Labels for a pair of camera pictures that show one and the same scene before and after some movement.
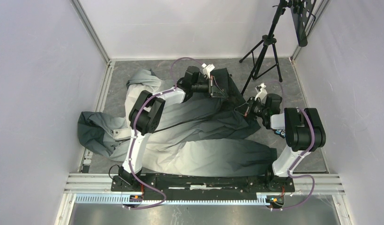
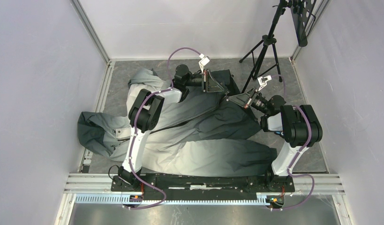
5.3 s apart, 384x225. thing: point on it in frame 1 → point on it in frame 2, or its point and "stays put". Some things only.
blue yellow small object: (282, 132) stays put
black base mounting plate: (265, 184) stays put
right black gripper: (243, 109) → (243, 100)
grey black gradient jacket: (211, 134) stays put
